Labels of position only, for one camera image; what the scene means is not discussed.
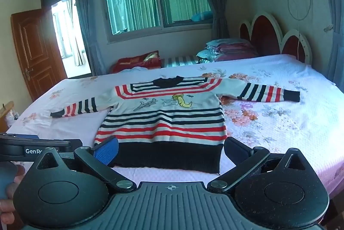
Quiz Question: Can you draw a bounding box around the red and white headboard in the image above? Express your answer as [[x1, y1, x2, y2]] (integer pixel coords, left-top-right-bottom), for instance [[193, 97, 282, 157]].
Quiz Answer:
[[239, 12, 313, 64]]

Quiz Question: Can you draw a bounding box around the grey striped pillow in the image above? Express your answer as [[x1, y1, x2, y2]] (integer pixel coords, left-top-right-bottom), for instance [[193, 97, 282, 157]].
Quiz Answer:
[[161, 55, 201, 69]]

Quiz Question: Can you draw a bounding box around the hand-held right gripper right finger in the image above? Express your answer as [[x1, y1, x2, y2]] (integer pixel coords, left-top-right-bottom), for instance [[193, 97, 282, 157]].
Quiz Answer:
[[208, 137, 309, 193]]

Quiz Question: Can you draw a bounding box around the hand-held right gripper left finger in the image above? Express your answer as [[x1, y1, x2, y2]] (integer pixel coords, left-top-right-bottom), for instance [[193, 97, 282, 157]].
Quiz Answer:
[[36, 136, 137, 193]]

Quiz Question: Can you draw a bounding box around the person's left hand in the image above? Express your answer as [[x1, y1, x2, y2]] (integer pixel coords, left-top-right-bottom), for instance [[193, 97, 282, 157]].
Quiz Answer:
[[0, 161, 26, 225]]

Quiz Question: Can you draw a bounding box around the floral white bed sheet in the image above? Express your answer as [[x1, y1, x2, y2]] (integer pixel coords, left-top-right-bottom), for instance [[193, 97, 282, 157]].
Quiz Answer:
[[5, 54, 344, 201]]

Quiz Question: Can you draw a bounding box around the white charging cable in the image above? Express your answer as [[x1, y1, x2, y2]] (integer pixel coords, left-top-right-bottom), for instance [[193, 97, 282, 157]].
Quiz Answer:
[[287, 0, 313, 60]]

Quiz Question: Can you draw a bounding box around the blue item on windowsill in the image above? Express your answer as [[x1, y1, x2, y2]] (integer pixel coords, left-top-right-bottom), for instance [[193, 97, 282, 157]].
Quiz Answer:
[[192, 11, 215, 22]]

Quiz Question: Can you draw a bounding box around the stack of folded bedding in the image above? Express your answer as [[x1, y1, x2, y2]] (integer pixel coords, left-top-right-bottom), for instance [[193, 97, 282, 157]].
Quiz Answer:
[[196, 39, 259, 62]]

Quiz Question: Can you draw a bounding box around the light blue cloth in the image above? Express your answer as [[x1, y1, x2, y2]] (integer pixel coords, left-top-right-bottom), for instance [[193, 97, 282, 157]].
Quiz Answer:
[[120, 66, 151, 74]]

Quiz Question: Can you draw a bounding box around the wooden furniture piece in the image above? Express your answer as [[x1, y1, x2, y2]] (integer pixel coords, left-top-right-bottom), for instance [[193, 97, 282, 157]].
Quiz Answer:
[[0, 101, 15, 133]]

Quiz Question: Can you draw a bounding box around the red patterned pillow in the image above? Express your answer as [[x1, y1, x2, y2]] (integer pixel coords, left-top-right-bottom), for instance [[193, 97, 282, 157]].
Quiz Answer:
[[111, 51, 162, 73]]

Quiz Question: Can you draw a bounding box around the striped cartoon print sweater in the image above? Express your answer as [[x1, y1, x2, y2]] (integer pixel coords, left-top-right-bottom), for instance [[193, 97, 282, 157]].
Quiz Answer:
[[50, 76, 301, 174]]

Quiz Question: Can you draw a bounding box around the brown wooden door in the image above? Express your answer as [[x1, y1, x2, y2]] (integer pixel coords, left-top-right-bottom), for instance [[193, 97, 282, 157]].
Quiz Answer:
[[11, 8, 68, 102]]

